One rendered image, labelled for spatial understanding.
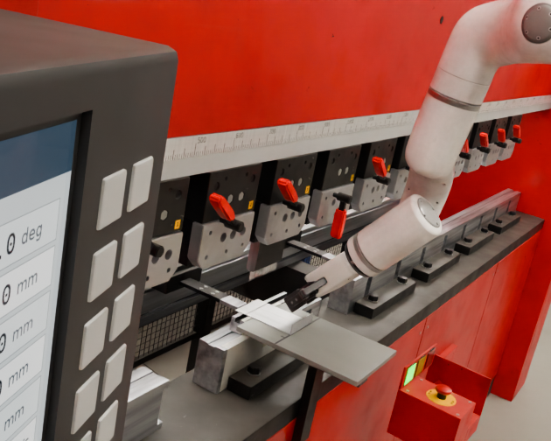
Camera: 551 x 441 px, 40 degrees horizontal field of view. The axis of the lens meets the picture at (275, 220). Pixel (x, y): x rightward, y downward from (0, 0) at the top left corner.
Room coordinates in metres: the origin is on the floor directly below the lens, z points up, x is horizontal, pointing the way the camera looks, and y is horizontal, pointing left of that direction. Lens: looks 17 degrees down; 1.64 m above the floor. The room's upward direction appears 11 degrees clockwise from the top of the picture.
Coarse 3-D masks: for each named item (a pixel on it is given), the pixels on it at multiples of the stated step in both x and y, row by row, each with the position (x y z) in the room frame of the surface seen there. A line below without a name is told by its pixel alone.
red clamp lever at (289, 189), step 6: (282, 180) 1.27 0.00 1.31; (288, 180) 1.27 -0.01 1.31; (282, 186) 1.27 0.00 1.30; (288, 186) 1.27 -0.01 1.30; (282, 192) 1.29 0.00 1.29; (288, 192) 1.28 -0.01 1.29; (294, 192) 1.29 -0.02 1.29; (288, 198) 1.30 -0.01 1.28; (294, 198) 1.30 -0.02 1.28; (288, 204) 1.33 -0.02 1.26; (294, 204) 1.32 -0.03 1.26; (300, 204) 1.32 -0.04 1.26; (294, 210) 1.33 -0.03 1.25; (300, 210) 1.32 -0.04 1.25
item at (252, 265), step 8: (256, 248) 1.36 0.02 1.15; (264, 248) 1.38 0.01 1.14; (272, 248) 1.41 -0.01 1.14; (280, 248) 1.44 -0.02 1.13; (248, 256) 1.37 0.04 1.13; (256, 256) 1.36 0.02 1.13; (264, 256) 1.39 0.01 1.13; (272, 256) 1.41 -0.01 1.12; (280, 256) 1.44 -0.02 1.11; (248, 264) 1.37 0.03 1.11; (256, 264) 1.36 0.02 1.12; (264, 264) 1.39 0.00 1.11; (272, 264) 1.44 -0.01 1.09; (256, 272) 1.39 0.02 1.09; (264, 272) 1.42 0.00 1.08
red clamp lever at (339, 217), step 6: (336, 192) 1.52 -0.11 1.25; (342, 192) 1.52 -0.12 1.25; (342, 198) 1.51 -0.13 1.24; (348, 198) 1.50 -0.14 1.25; (342, 204) 1.51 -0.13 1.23; (336, 210) 1.51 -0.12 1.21; (342, 210) 1.51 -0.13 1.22; (336, 216) 1.51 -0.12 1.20; (342, 216) 1.50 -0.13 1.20; (336, 222) 1.51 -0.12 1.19; (342, 222) 1.50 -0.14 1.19; (336, 228) 1.51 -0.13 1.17; (342, 228) 1.51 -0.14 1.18; (336, 234) 1.50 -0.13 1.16
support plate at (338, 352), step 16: (256, 320) 1.36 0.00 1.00; (320, 320) 1.42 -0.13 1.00; (256, 336) 1.30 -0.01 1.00; (272, 336) 1.31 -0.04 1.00; (304, 336) 1.34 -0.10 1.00; (320, 336) 1.35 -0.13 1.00; (336, 336) 1.37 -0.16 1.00; (352, 336) 1.38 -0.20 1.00; (288, 352) 1.27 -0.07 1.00; (304, 352) 1.27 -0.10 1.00; (320, 352) 1.28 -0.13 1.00; (336, 352) 1.30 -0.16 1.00; (352, 352) 1.31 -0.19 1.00; (368, 352) 1.32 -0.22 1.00; (384, 352) 1.34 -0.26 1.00; (320, 368) 1.23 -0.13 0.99; (336, 368) 1.23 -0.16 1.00; (352, 368) 1.24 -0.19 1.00; (368, 368) 1.26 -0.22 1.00; (352, 384) 1.20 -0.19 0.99
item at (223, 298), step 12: (180, 264) 1.49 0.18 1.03; (180, 276) 1.47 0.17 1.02; (192, 276) 1.51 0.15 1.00; (156, 288) 1.45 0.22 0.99; (168, 288) 1.44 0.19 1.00; (180, 288) 1.48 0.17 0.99; (192, 288) 1.45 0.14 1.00; (204, 288) 1.46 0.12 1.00; (216, 300) 1.42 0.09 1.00; (228, 300) 1.42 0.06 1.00; (240, 300) 1.43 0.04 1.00
